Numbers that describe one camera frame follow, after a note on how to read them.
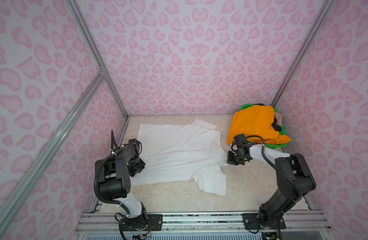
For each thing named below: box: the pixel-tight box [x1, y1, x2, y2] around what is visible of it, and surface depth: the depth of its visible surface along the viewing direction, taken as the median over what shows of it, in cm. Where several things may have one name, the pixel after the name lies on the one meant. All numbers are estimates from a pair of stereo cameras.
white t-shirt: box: [131, 118, 230, 196], surface depth 99 cm
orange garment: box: [227, 105, 291, 145], surface depth 97 cm
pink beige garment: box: [275, 112, 283, 127], surface depth 104 cm
